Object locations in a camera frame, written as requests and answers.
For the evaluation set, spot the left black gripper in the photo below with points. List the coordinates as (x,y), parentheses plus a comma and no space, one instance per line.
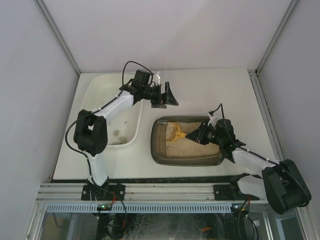
(161,94)

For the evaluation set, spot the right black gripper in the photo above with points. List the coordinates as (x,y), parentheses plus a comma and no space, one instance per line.
(200,135)

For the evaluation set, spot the dark grey litter box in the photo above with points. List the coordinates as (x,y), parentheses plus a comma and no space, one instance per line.
(182,152)

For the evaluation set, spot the yellow litter scoop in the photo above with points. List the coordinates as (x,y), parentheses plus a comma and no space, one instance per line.
(176,132)

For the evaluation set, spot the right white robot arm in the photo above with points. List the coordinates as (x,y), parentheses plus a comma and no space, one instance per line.
(278,182)

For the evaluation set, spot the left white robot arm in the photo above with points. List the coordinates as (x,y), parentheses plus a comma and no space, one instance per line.
(91,127)

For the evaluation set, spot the white plastic tub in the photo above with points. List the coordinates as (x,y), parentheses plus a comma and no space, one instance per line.
(101,90)

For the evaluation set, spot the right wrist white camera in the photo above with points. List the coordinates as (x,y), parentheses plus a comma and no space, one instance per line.
(214,118)

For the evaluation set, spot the wrist white camera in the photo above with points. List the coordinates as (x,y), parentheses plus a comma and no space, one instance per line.
(214,118)
(158,77)

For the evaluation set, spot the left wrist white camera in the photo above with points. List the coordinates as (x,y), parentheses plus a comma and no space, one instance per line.
(158,77)

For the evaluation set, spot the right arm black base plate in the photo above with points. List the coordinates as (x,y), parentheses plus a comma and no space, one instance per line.
(229,190)

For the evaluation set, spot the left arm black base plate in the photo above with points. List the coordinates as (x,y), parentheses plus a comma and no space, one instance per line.
(107,192)

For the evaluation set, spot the aluminium mounting rail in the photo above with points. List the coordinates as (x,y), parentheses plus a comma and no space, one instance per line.
(136,193)

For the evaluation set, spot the aluminium frame post left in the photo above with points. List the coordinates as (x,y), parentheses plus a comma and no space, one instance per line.
(53,27)

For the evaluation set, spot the aluminium frame post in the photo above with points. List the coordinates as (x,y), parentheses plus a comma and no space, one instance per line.
(53,27)
(277,34)

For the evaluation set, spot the aluminium frame post right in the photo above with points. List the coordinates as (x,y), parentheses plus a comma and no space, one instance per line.
(277,34)

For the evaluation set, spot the grey slotted cable duct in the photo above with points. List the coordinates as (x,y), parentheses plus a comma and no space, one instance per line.
(141,208)

